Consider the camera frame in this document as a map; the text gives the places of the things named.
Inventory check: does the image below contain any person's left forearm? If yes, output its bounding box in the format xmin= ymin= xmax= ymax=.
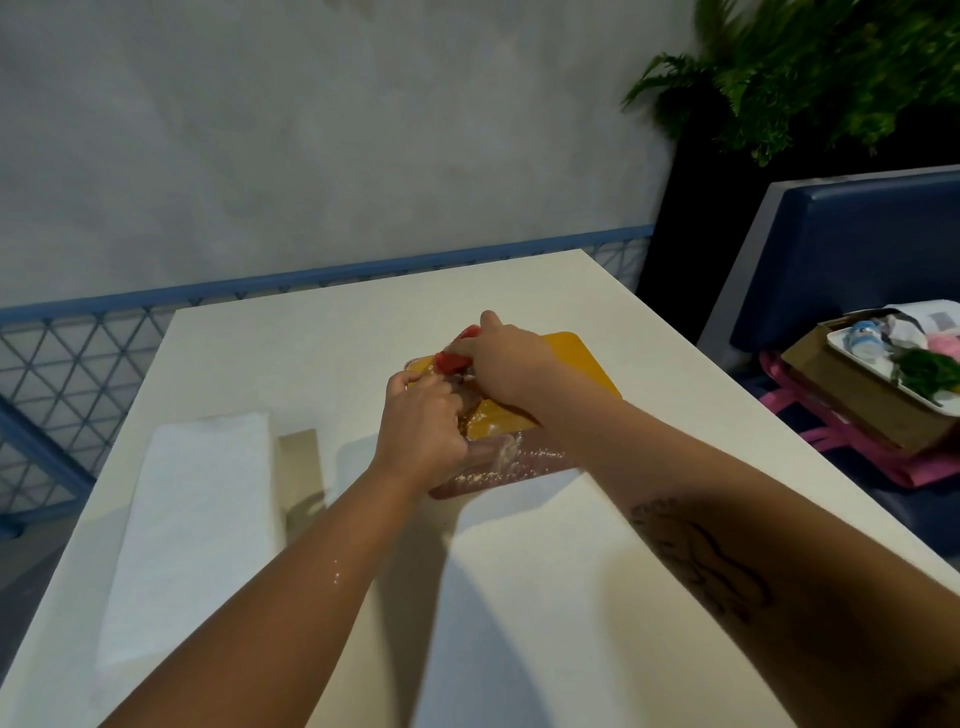
xmin=99 ymin=463 xmax=455 ymax=728

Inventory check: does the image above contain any beige flat card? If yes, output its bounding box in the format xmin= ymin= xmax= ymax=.
xmin=276 ymin=428 xmax=325 ymax=526

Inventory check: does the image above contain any green fern plant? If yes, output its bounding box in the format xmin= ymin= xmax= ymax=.
xmin=621 ymin=0 xmax=960 ymax=168

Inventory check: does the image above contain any yellow cutting board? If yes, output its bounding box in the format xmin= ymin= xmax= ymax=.
xmin=405 ymin=331 xmax=623 ymax=501

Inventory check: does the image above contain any person's right hand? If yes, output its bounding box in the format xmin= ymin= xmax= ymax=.
xmin=447 ymin=310 xmax=565 ymax=423

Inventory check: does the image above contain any person's right forearm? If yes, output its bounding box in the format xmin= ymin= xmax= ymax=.
xmin=525 ymin=390 xmax=960 ymax=728

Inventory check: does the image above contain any green leafy item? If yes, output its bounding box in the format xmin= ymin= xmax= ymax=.
xmin=891 ymin=348 xmax=960 ymax=408

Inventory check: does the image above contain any red plastic tool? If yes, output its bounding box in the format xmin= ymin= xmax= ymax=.
xmin=434 ymin=325 xmax=483 ymax=375

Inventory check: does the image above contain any blue and white small toy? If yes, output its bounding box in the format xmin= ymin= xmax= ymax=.
xmin=845 ymin=320 xmax=884 ymax=358

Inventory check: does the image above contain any white folded towel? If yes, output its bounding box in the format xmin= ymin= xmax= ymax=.
xmin=88 ymin=410 xmax=288 ymax=717

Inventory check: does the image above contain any pink bag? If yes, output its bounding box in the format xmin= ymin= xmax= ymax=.
xmin=758 ymin=351 xmax=960 ymax=490

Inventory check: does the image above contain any blue mesh railing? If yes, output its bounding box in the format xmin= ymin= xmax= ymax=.
xmin=0 ymin=224 xmax=655 ymax=541

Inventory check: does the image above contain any person's left hand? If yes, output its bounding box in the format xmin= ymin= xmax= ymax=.
xmin=370 ymin=367 xmax=472 ymax=490

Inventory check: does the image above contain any white printed paper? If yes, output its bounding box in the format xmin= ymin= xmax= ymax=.
xmin=882 ymin=300 xmax=960 ymax=340

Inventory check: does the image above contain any blue upholstered bench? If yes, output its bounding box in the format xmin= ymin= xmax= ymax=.
xmin=696 ymin=165 xmax=960 ymax=560

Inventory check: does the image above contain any white tray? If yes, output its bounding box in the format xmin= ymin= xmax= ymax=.
xmin=826 ymin=300 xmax=960 ymax=418

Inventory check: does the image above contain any brown dough lump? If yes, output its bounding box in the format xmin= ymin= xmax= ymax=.
xmin=454 ymin=375 xmax=485 ymax=438

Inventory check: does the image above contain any black planter box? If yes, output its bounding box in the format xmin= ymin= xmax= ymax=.
xmin=636 ymin=97 xmax=960 ymax=346

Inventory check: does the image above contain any brown cardboard box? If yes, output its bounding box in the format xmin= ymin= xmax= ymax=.
xmin=780 ymin=309 xmax=960 ymax=456

